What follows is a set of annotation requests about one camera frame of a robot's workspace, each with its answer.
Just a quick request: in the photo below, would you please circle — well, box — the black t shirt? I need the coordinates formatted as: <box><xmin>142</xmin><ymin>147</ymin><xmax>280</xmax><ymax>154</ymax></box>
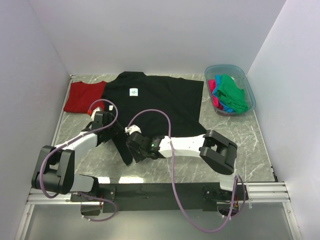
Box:
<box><xmin>100</xmin><ymin>71</ymin><xmax>208</xmax><ymax>166</ymax></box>

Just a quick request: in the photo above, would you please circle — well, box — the clear blue plastic bin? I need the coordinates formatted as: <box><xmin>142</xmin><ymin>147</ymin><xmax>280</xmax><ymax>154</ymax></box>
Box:
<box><xmin>204</xmin><ymin>64</ymin><xmax>256</xmax><ymax>117</ymax></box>

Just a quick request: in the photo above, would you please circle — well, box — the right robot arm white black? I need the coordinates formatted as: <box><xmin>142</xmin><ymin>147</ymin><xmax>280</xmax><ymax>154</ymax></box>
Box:
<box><xmin>125</xmin><ymin>125</ymin><xmax>238</xmax><ymax>200</ymax></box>

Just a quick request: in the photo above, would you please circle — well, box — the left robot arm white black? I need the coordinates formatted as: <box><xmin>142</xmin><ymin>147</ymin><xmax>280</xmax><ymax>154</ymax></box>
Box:
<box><xmin>31</xmin><ymin>111</ymin><xmax>124</xmax><ymax>201</ymax></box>

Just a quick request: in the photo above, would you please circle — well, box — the folded red t shirt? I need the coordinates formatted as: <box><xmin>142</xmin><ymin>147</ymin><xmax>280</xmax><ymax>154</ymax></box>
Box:
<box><xmin>63</xmin><ymin>81</ymin><xmax>107</xmax><ymax>114</ymax></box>

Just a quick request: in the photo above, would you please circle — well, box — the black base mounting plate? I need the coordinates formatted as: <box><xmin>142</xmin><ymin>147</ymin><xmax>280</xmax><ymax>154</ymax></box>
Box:
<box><xmin>70</xmin><ymin>182</ymin><xmax>232</xmax><ymax>212</ymax></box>

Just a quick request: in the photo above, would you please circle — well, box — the blue t shirt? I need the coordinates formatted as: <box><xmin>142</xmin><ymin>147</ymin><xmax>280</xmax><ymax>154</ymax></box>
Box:
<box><xmin>211</xmin><ymin>74</ymin><xmax>238</xmax><ymax>113</ymax></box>

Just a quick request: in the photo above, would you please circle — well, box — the pink t shirt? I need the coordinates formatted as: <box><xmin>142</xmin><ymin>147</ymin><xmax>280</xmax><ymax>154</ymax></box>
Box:
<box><xmin>208</xmin><ymin>78</ymin><xmax>226</xmax><ymax>111</ymax></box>

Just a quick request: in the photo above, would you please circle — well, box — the green t shirt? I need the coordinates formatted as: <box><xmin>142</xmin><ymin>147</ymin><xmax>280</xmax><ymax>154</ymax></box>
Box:
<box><xmin>212</xmin><ymin>74</ymin><xmax>249</xmax><ymax>114</ymax></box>

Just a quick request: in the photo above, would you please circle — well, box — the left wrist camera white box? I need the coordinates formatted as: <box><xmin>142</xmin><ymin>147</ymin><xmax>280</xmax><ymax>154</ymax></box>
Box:
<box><xmin>87</xmin><ymin>107</ymin><xmax>103</xmax><ymax>121</ymax></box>

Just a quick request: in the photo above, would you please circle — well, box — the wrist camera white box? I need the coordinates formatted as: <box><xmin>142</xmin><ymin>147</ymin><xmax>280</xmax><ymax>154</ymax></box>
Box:
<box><xmin>124</xmin><ymin>124</ymin><xmax>142</xmax><ymax>135</ymax></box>
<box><xmin>87</xmin><ymin>107</ymin><xmax>103</xmax><ymax>121</ymax></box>

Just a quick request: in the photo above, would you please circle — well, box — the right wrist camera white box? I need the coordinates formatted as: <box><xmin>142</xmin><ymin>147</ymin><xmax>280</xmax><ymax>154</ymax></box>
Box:
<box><xmin>124</xmin><ymin>124</ymin><xmax>142</xmax><ymax>135</ymax></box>

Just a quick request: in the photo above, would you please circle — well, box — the aluminium rail left edge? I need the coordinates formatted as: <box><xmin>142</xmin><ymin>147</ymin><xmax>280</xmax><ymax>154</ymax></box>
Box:
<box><xmin>50</xmin><ymin>74</ymin><xmax>76</xmax><ymax>146</ymax></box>

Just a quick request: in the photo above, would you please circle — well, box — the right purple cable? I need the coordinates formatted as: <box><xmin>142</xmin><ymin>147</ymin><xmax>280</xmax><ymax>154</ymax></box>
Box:
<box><xmin>126</xmin><ymin>108</ymin><xmax>248</xmax><ymax>234</ymax></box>

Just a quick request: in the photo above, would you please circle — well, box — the aluminium rail front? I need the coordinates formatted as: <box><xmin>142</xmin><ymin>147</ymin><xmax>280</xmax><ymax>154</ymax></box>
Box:
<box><xmin>26</xmin><ymin>182</ymin><xmax>291</xmax><ymax>205</ymax></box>

